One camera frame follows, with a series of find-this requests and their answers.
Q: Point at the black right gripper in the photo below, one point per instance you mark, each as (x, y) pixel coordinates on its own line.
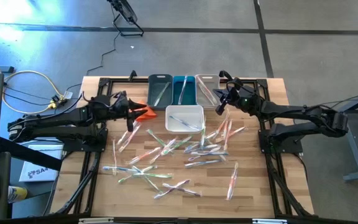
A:
(244, 98)

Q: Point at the orange cloth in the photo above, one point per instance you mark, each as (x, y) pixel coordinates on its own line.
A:
(148, 115)

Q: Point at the black clamp mount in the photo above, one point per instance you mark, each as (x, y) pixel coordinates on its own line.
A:
(133, 76)
(224, 74)

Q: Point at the white plastic bin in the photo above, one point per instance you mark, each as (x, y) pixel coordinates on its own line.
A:
(179, 129)

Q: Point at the black floor fan stand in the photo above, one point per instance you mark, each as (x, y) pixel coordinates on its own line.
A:
(126, 11)

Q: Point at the yellow can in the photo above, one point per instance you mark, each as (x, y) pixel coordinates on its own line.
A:
(17, 194)

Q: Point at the purple toothbrush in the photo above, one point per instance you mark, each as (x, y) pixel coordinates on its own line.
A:
(166, 193)
(182, 90)
(191, 193)
(193, 158)

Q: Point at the white box with label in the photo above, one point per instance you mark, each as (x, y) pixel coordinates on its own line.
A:
(39, 175)

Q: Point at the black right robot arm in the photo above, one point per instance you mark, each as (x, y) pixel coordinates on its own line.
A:
(291, 109)

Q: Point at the blue toothbrush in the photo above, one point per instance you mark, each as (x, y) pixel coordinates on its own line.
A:
(120, 169)
(204, 163)
(185, 123)
(194, 147)
(210, 153)

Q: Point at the pink wrapped toothbrush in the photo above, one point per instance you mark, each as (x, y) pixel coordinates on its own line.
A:
(165, 150)

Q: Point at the green toothbrush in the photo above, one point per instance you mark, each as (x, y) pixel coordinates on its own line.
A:
(154, 186)
(182, 142)
(162, 94)
(126, 179)
(163, 176)
(203, 133)
(155, 137)

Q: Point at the slate grey plastic bin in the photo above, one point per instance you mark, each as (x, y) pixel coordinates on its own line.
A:
(151, 102)

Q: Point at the orange toothbrush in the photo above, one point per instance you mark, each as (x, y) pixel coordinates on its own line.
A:
(129, 139)
(143, 155)
(227, 140)
(219, 126)
(208, 99)
(238, 130)
(205, 90)
(114, 155)
(232, 182)
(124, 137)

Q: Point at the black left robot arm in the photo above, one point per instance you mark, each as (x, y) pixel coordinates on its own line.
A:
(57, 119)

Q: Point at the translucent clear plastic bin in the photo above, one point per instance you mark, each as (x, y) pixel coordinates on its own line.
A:
(217, 84)

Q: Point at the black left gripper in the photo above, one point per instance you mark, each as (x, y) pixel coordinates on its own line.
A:
(110, 107)

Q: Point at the teal plastic bin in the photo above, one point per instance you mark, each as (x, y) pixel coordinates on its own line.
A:
(191, 93)

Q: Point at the silver metal bracket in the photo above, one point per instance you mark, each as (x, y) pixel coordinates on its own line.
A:
(269, 221)
(95, 221)

